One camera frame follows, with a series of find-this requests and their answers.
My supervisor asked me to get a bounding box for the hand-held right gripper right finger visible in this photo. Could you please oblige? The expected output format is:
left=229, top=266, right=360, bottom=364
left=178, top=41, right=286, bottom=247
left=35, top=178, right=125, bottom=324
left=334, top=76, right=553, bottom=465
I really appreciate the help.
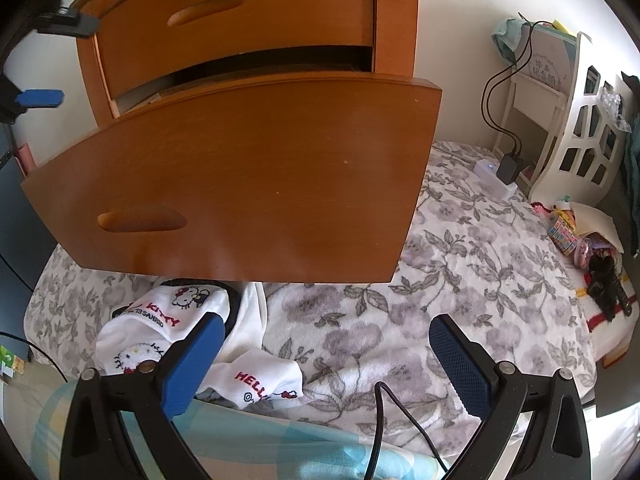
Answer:
left=428, top=313, right=594, bottom=480

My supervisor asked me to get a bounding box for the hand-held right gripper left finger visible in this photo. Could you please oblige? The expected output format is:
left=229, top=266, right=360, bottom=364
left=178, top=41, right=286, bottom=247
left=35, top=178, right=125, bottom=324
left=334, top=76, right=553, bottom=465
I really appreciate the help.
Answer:
left=60, top=311, right=227, bottom=480

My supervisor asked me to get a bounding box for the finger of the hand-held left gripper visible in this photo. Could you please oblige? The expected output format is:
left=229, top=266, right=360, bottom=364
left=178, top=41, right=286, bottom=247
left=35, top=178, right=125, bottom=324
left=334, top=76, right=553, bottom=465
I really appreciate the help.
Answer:
left=0, top=77, right=65, bottom=123
left=35, top=7, right=101, bottom=38

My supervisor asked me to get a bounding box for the white cat print sock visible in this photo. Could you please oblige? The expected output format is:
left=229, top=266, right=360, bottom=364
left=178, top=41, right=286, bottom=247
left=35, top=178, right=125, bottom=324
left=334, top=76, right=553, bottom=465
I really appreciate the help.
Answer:
left=95, top=284, right=232, bottom=377
left=197, top=350, right=306, bottom=409

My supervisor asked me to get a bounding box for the black lace garment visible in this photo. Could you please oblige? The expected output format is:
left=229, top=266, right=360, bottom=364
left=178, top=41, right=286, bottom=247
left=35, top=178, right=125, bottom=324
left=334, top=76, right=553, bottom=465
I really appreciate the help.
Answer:
left=170, top=277, right=243, bottom=341

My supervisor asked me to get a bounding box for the white garment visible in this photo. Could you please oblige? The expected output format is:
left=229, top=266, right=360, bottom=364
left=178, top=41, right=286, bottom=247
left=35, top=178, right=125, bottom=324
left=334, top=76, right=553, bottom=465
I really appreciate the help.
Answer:
left=220, top=282, right=273, bottom=361

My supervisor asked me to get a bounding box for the wooden drawer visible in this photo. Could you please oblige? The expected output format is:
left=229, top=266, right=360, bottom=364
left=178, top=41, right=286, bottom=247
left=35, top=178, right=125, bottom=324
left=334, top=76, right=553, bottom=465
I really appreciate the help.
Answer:
left=92, top=0, right=377, bottom=106
left=21, top=71, right=443, bottom=286

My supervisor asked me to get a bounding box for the pink mat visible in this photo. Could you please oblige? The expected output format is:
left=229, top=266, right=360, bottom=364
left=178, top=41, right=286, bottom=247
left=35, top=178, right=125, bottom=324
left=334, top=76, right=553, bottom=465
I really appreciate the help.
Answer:
left=15, top=144, right=36, bottom=178

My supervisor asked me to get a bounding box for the grey floral blanket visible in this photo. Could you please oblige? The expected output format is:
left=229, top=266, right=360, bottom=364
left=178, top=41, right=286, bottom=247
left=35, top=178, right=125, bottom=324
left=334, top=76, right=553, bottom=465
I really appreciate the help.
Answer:
left=25, top=140, right=598, bottom=436

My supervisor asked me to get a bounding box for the red yellow crochet mat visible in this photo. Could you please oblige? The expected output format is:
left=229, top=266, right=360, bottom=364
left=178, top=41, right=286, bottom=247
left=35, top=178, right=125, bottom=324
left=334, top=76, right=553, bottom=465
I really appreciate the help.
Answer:
left=575, top=272, right=640, bottom=361

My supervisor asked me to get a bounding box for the dark blue panel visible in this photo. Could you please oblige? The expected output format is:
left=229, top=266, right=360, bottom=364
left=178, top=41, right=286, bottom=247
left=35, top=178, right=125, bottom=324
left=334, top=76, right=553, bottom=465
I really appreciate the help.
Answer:
left=0, top=160, right=58, bottom=341

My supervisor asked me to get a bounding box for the black toy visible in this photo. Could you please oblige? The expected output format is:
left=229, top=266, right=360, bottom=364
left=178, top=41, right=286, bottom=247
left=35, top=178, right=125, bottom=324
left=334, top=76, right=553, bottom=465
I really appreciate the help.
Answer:
left=585, top=252, right=638, bottom=318

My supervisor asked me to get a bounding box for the colourful toy box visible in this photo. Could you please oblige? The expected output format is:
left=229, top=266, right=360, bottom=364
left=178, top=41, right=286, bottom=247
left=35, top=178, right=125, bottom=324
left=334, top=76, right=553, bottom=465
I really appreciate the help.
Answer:
left=547, top=210, right=581, bottom=256

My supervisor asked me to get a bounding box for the green packet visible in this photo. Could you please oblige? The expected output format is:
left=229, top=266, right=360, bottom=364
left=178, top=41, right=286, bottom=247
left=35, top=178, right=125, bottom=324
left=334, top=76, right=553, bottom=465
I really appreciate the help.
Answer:
left=0, top=345, right=26, bottom=378

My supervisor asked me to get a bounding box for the white power strip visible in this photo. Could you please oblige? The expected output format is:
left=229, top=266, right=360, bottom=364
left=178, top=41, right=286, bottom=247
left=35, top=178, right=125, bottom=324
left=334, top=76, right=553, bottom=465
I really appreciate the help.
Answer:
left=475, top=160, right=518, bottom=200

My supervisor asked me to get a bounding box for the black charger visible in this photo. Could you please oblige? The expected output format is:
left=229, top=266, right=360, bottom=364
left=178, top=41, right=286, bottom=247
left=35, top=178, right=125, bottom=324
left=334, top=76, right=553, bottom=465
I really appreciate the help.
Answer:
left=497, top=154, right=523, bottom=185

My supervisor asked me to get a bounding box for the dark teal hanging garment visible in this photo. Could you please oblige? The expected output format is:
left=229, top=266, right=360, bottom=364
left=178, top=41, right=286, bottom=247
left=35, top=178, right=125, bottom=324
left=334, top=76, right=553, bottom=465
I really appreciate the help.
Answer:
left=620, top=115, right=640, bottom=256

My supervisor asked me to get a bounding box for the white cutout rack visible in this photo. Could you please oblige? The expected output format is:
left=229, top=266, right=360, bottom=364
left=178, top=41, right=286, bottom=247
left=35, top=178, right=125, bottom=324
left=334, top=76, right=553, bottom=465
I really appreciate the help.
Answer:
left=495, top=32, right=628, bottom=206

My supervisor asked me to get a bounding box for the clear plastic bag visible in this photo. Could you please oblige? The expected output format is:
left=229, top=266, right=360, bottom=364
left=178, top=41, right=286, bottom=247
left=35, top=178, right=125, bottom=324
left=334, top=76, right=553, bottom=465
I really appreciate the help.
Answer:
left=600, top=87, right=631, bottom=133

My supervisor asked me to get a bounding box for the pale booklet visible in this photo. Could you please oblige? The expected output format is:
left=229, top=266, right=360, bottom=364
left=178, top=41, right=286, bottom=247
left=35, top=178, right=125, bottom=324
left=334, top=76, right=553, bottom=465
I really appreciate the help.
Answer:
left=520, top=27, right=576, bottom=91

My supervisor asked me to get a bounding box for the teal cloth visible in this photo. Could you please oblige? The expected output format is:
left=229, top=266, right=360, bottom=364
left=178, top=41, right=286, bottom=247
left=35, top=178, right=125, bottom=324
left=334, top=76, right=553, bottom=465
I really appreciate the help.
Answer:
left=492, top=17, right=526, bottom=63

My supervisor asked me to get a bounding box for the thin black cable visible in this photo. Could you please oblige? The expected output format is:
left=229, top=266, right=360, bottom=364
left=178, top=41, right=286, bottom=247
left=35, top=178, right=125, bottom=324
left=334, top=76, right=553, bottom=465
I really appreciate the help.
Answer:
left=0, top=330, right=71, bottom=383

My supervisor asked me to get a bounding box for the black charger cable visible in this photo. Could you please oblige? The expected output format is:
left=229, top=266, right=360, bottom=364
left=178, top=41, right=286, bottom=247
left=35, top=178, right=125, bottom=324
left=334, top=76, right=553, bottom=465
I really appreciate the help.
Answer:
left=482, top=20, right=551, bottom=161

